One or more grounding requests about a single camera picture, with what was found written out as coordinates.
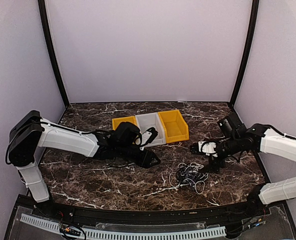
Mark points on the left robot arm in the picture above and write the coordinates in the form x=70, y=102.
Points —
x=125, y=142

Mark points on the black frame post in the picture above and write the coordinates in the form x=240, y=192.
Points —
x=246, y=53
x=51, y=51

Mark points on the white bin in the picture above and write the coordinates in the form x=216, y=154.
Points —
x=151, y=120

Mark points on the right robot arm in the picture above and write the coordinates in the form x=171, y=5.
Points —
x=263, y=138

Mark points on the right black frame post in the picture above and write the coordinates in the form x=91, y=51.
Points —
x=246, y=53

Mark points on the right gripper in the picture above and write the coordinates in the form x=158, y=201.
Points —
x=213, y=163

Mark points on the white slotted cable duct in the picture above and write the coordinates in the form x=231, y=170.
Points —
x=108, y=231

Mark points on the black front rail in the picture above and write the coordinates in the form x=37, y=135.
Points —
x=232, y=214

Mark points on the left black frame post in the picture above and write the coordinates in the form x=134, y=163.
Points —
x=51, y=51

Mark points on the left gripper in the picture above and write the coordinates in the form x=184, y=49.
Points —
x=148, y=155

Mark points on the yellow bin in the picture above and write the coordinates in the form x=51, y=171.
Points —
x=175, y=127
x=120, y=122

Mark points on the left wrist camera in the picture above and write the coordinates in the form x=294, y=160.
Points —
x=146, y=138

